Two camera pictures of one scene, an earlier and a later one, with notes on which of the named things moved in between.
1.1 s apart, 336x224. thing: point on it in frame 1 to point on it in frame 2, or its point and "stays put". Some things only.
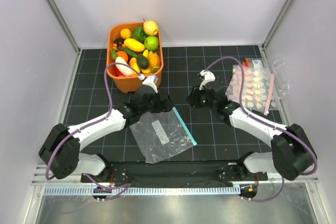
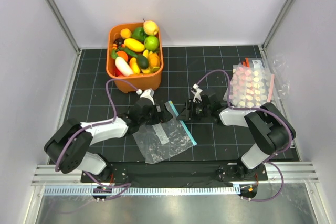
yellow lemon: (125, 33) stays put
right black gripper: (192, 99) to (186, 114)
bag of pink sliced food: (259, 91) stays put
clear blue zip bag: (160, 135) stays put
